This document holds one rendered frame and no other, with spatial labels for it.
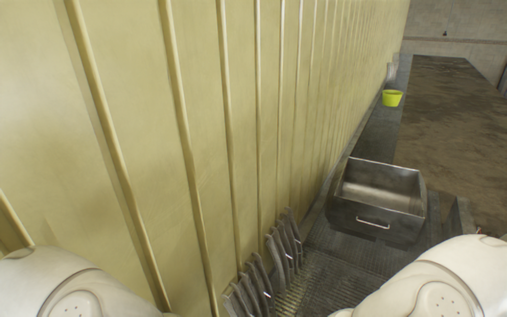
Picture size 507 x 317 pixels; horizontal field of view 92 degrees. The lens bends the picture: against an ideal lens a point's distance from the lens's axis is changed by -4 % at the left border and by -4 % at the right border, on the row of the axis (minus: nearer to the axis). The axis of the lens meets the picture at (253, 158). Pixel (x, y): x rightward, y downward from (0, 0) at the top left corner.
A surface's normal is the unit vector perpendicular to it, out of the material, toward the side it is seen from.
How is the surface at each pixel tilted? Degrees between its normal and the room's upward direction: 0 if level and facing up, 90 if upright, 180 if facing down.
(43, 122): 90
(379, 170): 90
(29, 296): 31
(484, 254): 3
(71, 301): 27
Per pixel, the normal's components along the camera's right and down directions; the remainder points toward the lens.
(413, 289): -0.66, -0.75
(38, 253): 0.03, -0.98
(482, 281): 0.00, -0.55
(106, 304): 0.76, -0.64
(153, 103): 0.86, 0.23
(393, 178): -0.48, 0.40
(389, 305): -0.91, -0.40
